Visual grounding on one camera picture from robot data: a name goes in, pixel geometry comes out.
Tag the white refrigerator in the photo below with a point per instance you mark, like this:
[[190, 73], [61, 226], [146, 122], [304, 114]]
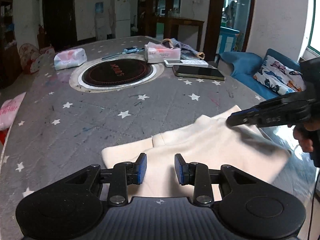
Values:
[[122, 11]]

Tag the blue knitted cloth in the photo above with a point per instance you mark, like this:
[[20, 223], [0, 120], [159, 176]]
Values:
[[187, 52]]

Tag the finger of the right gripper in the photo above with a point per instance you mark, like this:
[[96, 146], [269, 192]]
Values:
[[245, 117]]

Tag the blue kids smartwatch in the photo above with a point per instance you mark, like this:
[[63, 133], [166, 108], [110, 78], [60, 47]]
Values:
[[126, 51]]

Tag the water dispenser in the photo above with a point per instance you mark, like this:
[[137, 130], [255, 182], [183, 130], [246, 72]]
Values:
[[100, 22]]

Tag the dark wooden shelf left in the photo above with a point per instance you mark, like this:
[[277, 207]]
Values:
[[10, 67]]

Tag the dark wooden display cabinet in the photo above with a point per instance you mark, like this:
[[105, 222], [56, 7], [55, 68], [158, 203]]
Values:
[[151, 16]]

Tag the white phone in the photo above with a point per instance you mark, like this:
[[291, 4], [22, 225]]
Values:
[[170, 63]]

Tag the butterfly print cushion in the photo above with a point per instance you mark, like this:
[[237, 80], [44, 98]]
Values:
[[278, 77]]

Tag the pink play tent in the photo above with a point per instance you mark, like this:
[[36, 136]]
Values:
[[32, 59]]

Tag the black tablet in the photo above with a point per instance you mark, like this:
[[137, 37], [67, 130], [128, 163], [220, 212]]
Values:
[[198, 72]]

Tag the pink pillow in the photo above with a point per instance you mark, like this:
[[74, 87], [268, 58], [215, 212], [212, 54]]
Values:
[[9, 111]]

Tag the white remote control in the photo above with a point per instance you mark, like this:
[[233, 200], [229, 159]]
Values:
[[196, 63]]

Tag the grey star tablecloth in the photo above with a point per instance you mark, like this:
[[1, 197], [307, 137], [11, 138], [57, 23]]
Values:
[[59, 130]]

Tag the blue sofa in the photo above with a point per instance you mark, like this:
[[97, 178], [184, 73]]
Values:
[[247, 64]]

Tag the round black induction cooker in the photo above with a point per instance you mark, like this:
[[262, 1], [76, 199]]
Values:
[[121, 72]]

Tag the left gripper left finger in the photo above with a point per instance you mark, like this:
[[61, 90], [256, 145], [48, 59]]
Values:
[[125, 174]]

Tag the cream white sweater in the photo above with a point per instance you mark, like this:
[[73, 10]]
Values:
[[209, 141]]

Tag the pink tissue box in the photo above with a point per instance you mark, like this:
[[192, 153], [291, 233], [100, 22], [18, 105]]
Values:
[[157, 53]]

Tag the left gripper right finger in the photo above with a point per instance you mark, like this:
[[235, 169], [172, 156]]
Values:
[[198, 176]]

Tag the dark wooden side table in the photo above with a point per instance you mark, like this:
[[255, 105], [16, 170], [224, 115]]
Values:
[[172, 26]]

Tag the white pink tissue pack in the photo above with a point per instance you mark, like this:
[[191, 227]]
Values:
[[70, 58]]

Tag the blue cabinet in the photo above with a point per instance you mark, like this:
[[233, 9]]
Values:
[[227, 40]]

